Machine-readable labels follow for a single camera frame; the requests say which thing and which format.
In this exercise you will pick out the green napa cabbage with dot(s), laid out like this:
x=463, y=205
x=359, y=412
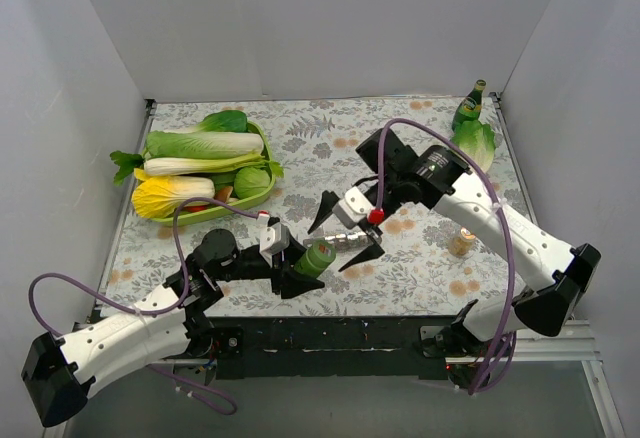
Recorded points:
x=202, y=145

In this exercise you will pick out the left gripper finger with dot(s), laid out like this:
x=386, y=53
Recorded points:
x=294, y=251
x=290, y=284

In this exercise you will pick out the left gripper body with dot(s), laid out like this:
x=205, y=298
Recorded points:
x=277, y=268

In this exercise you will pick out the white stalk bok choy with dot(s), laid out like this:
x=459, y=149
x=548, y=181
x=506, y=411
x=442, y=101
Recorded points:
x=167, y=166

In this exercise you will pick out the clear amber pill bottle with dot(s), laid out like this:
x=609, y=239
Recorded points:
x=461, y=243

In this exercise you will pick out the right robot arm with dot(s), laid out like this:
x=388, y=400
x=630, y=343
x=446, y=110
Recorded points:
x=556, y=274

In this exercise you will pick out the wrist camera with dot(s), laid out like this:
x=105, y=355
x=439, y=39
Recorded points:
x=274, y=239
x=359, y=208

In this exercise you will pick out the green lettuce head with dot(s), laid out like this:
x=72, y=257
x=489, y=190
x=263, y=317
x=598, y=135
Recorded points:
x=477, y=140

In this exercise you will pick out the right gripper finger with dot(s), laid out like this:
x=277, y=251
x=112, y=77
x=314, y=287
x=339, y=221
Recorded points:
x=372, y=251
x=328, y=200

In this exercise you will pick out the green pill bottle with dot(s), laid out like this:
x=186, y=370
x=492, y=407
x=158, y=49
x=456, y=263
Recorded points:
x=316, y=259

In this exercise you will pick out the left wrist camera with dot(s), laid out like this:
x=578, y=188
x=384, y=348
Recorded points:
x=274, y=239

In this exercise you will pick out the round green cabbage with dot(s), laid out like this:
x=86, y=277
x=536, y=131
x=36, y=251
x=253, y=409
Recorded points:
x=251, y=181

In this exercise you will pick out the green glass bottle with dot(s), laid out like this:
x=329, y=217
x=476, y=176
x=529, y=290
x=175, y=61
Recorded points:
x=470, y=107

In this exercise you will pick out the dark green leafy vegetable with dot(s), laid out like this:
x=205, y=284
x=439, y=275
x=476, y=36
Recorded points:
x=234, y=121

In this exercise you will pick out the grey weekly pill organizer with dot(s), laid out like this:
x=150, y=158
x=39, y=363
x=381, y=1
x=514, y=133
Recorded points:
x=348, y=241

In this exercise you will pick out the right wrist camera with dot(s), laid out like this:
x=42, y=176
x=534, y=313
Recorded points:
x=359, y=208

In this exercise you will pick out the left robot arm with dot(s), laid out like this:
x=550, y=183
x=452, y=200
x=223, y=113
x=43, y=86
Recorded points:
x=62, y=373

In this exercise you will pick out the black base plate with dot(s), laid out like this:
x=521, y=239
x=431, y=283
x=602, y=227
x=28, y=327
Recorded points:
x=265, y=347

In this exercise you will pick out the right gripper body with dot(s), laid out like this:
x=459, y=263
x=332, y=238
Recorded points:
x=364, y=223

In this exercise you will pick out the yellow cabbage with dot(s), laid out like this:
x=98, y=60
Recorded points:
x=158, y=197

